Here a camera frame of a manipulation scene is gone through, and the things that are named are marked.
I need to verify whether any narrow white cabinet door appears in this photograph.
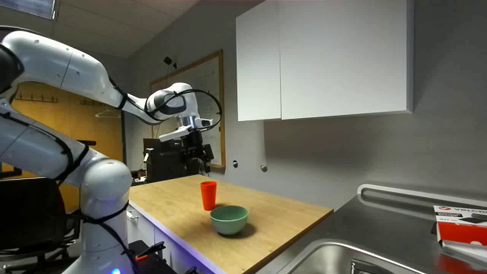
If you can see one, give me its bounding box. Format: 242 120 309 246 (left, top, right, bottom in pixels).
234 0 281 123

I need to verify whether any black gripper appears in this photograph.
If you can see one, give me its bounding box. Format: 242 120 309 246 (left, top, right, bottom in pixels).
181 128 215 176

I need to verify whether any wall coat hook rack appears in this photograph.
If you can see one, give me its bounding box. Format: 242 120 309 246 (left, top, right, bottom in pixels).
12 90 61 106

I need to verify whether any black office chair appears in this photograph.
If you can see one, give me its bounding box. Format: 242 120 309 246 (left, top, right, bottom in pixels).
0 176 79 262

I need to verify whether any stainless steel sink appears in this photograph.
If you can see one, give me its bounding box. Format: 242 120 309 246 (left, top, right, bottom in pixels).
288 239 434 274

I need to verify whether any white wall cabinet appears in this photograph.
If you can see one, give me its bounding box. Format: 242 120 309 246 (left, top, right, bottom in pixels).
278 0 415 122

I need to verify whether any black monitor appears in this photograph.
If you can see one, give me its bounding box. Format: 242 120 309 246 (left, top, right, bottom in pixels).
141 137 205 184

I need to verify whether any red and white box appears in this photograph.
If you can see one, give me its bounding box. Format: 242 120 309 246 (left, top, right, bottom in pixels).
432 204 487 256

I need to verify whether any metal backsplash rail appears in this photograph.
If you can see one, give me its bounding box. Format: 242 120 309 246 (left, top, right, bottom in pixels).
356 182 487 216

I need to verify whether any yellow wooden door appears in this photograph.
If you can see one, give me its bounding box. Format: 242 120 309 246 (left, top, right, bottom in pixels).
0 82 126 213

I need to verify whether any green bowl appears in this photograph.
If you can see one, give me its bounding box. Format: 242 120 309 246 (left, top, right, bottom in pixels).
208 204 251 237

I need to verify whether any white counter base cabinet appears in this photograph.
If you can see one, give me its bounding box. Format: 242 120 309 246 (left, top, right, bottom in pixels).
125 201 225 274

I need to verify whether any wood framed whiteboard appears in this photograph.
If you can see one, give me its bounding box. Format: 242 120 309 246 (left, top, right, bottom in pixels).
149 48 227 172

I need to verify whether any ceiling light panel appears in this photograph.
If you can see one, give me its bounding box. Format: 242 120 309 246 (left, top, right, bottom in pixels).
0 0 58 21

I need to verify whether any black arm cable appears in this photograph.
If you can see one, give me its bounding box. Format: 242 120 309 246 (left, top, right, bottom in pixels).
145 88 225 131

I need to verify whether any black device with red part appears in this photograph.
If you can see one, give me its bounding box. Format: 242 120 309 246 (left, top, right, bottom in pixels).
128 240 176 274

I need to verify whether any orange plastic cup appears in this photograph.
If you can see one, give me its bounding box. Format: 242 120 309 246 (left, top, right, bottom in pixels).
199 179 219 211

